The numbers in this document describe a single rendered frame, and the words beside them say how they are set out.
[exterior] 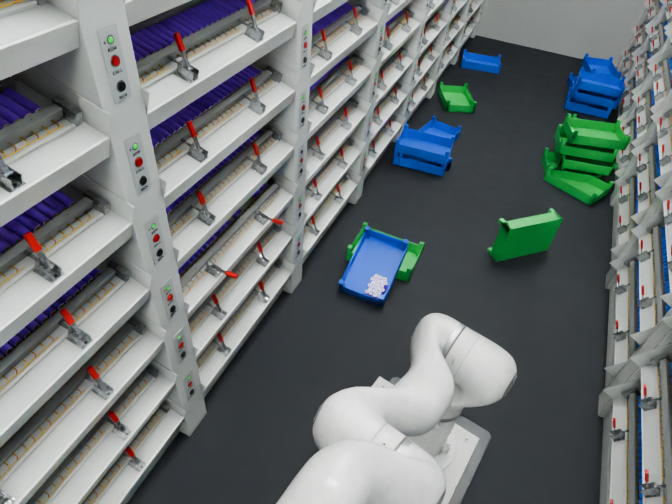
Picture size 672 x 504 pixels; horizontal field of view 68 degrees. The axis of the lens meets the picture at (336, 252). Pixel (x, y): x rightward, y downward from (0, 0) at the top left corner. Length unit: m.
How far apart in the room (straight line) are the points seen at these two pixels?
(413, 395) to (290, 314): 1.20
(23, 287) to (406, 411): 0.68
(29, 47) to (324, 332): 1.46
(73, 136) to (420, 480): 0.77
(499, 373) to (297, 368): 0.97
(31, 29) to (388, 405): 0.77
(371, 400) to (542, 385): 1.29
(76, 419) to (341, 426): 0.67
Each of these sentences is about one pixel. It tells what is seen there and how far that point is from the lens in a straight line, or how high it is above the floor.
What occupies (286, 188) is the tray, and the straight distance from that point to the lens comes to 1.75.
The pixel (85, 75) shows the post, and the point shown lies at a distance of 0.93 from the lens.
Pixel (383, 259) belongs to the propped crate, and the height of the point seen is 0.07.
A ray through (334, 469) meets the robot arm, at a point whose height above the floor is 0.97.
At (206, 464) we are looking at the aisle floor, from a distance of 1.73.
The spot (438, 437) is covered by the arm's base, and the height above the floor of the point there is 0.44.
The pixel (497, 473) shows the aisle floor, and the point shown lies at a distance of 1.83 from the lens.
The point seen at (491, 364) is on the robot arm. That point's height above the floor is 0.74.
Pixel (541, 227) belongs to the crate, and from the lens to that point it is 2.46.
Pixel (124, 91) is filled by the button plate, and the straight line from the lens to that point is 0.96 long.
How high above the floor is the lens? 1.57
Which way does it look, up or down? 43 degrees down
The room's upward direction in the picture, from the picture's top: 6 degrees clockwise
